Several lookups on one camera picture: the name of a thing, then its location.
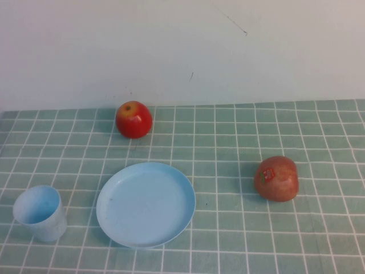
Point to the shiny red apple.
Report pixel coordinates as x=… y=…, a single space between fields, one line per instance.
x=134 y=122

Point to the dull red apple with sticker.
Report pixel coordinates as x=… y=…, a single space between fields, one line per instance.
x=280 y=182

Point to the light blue plastic cup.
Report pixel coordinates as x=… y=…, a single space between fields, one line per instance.
x=45 y=222

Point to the green checkered tablecloth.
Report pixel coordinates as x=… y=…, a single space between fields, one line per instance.
x=228 y=234

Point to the light blue plastic plate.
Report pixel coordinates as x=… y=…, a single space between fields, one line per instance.
x=148 y=208

